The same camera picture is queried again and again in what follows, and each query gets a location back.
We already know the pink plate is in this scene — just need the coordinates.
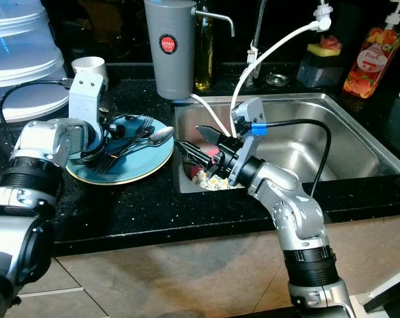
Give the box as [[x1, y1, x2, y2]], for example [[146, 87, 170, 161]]
[[183, 129, 227, 178]]

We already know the chrome kitchen faucet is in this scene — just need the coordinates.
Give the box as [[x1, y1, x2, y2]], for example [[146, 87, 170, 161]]
[[246, 0, 333, 79]]

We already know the round steel counter fitting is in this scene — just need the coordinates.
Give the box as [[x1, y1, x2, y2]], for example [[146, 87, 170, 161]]
[[265, 73, 289, 87]]

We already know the stainless steel sink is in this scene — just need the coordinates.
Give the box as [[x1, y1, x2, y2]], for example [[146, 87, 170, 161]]
[[174, 93, 400, 194]]

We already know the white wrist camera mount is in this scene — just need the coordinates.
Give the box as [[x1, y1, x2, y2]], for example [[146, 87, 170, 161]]
[[228, 97, 270, 186], [69, 72, 107, 133]]

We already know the white printed cup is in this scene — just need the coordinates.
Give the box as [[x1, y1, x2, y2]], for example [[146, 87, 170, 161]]
[[71, 56, 109, 83]]

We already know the yellow pink sponge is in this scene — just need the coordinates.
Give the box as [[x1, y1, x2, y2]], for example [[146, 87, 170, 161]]
[[306, 34, 345, 59]]

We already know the black sponge holder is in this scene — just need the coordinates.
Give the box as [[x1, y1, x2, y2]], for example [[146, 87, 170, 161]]
[[297, 54, 345, 88]]

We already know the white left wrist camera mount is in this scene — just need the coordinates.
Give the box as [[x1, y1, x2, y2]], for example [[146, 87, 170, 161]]
[[69, 72, 107, 133]]

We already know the white flexible hose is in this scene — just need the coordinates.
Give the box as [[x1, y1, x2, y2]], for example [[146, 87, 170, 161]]
[[190, 19, 332, 136]]

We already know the light blue plate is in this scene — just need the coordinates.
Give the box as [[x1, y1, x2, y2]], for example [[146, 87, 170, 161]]
[[66, 114, 175, 186]]

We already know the oil bottle with green cap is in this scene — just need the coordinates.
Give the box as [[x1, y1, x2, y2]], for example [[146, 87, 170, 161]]
[[193, 0, 214, 91]]

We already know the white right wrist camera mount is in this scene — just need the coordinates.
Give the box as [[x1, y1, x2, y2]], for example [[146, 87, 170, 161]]
[[228, 97, 270, 186]]

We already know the grey water filter canister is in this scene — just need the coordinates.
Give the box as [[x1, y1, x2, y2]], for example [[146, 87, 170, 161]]
[[144, 0, 236, 100]]

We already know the beige cabinet front panel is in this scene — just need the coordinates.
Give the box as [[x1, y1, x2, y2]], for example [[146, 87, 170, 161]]
[[54, 225, 400, 318]]

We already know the floral patterned plate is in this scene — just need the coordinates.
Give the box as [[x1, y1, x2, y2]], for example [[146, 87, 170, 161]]
[[190, 169, 244, 193]]

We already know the peach print soap dispenser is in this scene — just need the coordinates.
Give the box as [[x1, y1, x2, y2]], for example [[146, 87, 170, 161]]
[[342, 0, 400, 100]]

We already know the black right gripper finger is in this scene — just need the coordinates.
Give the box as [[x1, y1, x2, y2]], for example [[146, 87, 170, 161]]
[[176, 140, 219, 170], [194, 124, 235, 151]]

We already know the white tiered food cover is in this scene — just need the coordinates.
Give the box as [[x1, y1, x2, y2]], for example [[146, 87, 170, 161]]
[[0, 0, 72, 123]]

